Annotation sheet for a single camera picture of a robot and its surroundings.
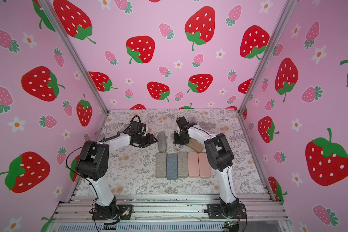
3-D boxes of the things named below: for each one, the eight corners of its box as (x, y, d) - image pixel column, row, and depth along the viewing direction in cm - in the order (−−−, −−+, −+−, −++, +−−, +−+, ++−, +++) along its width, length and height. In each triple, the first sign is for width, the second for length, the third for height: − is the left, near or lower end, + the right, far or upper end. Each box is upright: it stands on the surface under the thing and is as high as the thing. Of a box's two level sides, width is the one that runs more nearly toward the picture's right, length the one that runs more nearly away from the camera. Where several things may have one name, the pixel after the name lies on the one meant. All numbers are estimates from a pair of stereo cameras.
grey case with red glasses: (177, 178, 88) (177, 175, 85) (177, 155, 98) (177, 152, 95) (188, 178, 88) (188, 175, 85) (187, 155, 98) (187, 152, 95)
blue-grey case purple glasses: (165, 179, 87) (165, 177, 84) (167, 156, 97) (166, 153, 94) (177, 179, 87) (177, 177, 84) (177, 156, 97) (177, 153, 94)
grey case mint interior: (155, 178, 87) (154, 176, 85) (156, 155, 98) (155, 152, 95) (166, 177, 88) (166, 175, 85) (166, 154, 98) (166, 152, 95)
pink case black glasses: (188, 176, 88) (188, 174, 85) (187, 155, 98) (187, 152, 95) (199, 176, 88) (199, 174, 85) (197, 155, 98) (197, 152, 95)
